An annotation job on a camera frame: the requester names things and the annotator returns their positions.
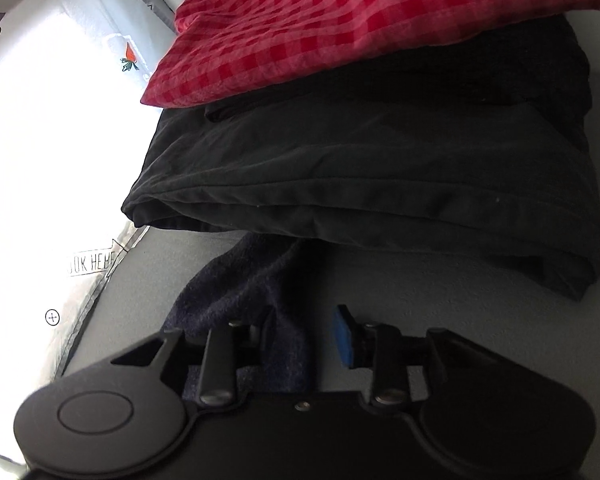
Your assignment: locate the red checked cloth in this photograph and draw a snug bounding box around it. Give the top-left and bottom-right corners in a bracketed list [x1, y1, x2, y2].
[140, 0, 600, 110]

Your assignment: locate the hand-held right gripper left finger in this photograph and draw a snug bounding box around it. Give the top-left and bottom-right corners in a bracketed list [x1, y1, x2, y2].
[110, 307, 276, 407]

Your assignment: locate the white printed translucent sheet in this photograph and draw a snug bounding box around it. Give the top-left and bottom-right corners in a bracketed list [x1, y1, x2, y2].
[0, 0, 182, 397]

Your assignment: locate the dark navy sock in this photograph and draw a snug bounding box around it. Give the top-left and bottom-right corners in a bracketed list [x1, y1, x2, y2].
[161, 232, 327, 397]

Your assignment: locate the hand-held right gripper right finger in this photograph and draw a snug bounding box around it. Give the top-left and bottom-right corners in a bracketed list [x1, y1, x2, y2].
[331, 304, 486, 407]

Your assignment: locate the black folded garment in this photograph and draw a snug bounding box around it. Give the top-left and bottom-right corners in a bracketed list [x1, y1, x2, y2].
[120, 14, 600, 304]

